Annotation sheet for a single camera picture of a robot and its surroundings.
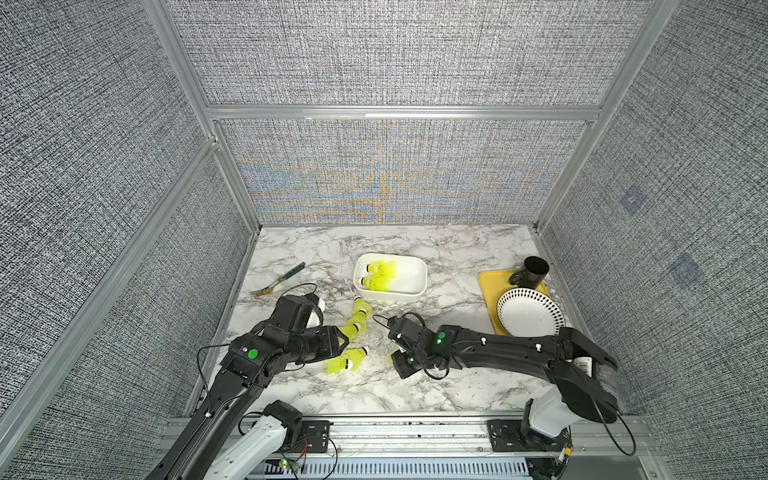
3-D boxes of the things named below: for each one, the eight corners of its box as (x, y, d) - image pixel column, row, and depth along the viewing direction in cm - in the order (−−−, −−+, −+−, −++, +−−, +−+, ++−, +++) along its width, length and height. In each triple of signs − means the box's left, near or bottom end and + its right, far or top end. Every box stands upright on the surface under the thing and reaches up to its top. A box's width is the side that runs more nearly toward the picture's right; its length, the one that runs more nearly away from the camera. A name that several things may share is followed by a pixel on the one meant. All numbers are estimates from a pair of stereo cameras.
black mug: (507, 290, 104) (517, 273, 96) (502, 273, 108) (511, 256, 100) (540, 290, 104) (552, 273, 96) (533, 273, 108) (544, 256, 100)
